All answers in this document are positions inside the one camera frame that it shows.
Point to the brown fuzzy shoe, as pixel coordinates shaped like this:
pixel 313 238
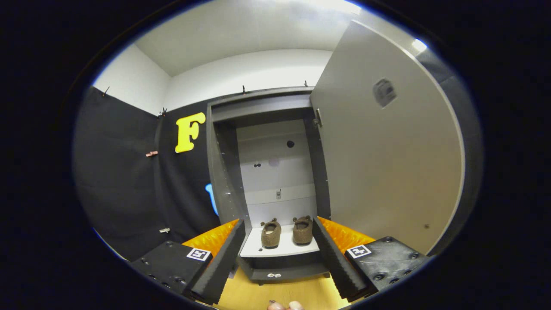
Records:
pixel 270 234
pixel 303 231

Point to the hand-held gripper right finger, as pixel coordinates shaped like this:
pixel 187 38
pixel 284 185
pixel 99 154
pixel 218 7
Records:
pixel 338 262

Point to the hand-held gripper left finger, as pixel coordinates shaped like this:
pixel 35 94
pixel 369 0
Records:
pixel 224 262

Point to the beige shoe cabinet door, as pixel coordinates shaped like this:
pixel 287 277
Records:
pixel 387 172

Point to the small ceiling light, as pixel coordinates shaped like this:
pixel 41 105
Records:
pixel 419 45

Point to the grey shoe cabinet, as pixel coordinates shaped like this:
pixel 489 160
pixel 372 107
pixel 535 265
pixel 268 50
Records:
pixel 275 172

